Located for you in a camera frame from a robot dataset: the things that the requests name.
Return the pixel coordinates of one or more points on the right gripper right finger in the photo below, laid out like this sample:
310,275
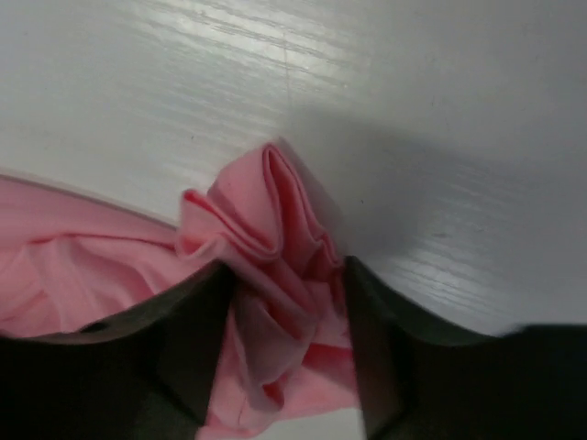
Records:
420,376

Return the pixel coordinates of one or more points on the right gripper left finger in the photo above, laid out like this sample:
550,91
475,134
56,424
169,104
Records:
145,373

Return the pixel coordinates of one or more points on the pink t shirt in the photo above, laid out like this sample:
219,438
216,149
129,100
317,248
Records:
67,261

